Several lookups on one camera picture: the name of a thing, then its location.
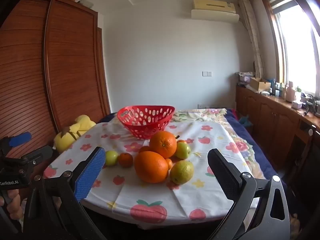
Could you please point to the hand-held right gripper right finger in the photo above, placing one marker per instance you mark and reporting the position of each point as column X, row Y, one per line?
column 225, row 177

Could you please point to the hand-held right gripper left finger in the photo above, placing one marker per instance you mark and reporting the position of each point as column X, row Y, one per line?
column 90, row 175

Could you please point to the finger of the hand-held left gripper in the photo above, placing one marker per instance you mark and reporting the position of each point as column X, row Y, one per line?
column 21, row 138

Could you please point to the small green apple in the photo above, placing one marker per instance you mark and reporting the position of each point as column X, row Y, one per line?
column 111, row 158

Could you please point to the medium orange tangerine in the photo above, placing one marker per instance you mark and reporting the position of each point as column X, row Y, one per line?
column 125, row 160
column 144, row 149

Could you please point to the small round kumquat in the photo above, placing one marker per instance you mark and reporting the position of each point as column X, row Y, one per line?
column 169, row 163

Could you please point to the large navel orange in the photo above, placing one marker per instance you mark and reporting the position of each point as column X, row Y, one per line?
column 151, row 167
column 162, row 143

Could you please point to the red perforated plastic basket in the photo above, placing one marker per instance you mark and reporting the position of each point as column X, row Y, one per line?
column 145, row 120

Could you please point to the person's left hand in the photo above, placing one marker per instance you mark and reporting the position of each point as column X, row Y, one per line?
column 13, row 202

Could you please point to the yellow-green pear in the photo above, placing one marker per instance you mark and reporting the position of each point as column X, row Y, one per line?
column 182, row 172

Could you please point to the yellow plush toy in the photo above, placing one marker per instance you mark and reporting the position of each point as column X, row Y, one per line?
column 72, row 135

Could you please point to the teal cloth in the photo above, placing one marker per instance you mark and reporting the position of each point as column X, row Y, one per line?
column 244, row 121

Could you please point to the fruit and flower printed tablecloth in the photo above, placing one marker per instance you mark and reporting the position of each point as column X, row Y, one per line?
column 150, row 197

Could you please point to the low wooden cabinet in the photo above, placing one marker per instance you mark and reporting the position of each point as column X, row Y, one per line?
column 270, row 115

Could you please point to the dark wooden chair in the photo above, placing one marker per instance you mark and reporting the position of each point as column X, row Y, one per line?
column 307, row 155

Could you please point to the brown slatted wooden wardrobe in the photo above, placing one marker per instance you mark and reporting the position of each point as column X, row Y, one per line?
column 70, row 55

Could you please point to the open cardboard box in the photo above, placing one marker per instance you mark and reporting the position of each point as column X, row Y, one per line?
column 260, row 84

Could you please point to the small white container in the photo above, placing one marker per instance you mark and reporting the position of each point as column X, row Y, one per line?
column 297, row 104

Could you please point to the pile of folded cloths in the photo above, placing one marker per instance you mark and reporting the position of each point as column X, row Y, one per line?
column 245, row 75

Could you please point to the blue bottle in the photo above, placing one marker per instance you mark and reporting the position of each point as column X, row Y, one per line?
column 273, row 84

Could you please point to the pale pink bottle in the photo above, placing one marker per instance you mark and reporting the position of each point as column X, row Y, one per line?
column 290, row 93

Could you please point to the patterned beige curtain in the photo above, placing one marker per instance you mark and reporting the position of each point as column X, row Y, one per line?
column 252, row 35

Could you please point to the small white box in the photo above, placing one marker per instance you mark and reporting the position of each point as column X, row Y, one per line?
column 86, row 3

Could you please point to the wooden framed window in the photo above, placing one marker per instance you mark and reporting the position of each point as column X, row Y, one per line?
column 297, row 42

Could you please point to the white wall switch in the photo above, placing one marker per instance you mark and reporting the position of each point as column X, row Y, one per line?
column 207, row 74

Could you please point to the wall air conditioner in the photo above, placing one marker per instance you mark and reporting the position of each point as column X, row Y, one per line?
column 215, row 10

